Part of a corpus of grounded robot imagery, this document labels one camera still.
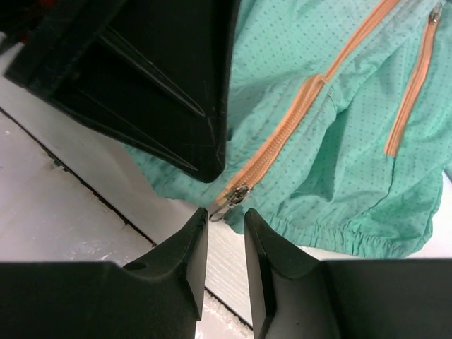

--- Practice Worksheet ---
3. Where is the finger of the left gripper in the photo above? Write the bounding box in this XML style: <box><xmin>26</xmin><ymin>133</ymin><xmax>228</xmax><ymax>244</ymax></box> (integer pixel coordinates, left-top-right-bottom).
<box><xmin>4</xmin><ymin>0</ymin><xmax>239</xmax><ymax>183</ymax></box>

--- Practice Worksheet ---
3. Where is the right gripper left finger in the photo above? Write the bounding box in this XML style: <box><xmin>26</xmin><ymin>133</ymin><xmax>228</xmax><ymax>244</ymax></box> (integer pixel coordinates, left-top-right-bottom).
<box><xmin>1</xmin><ymin>208</ymin><xmax>208</xmax><ymax>338</ymax></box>

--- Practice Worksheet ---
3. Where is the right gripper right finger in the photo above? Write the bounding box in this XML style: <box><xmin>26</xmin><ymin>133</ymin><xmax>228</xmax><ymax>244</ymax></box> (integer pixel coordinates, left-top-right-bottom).
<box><xmin>244</xmin><ymin>209</ymin><xmax>451</xmax><ymax>338</ymax></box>

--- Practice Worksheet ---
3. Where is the silver zipper slider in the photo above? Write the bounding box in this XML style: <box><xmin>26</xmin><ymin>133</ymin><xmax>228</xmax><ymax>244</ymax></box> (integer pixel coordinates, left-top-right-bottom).
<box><xmin>209</xmin><ymin>185</ymin><xmax>251</xmax><ymax>222</ymax></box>

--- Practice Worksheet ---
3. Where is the orange and teal jacket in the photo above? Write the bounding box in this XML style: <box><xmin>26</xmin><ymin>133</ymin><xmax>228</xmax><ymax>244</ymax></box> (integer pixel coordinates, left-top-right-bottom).
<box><xmin>127</xmin><ymin>1</ymin><xmax>451</xmax><ymax>258</ymax></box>

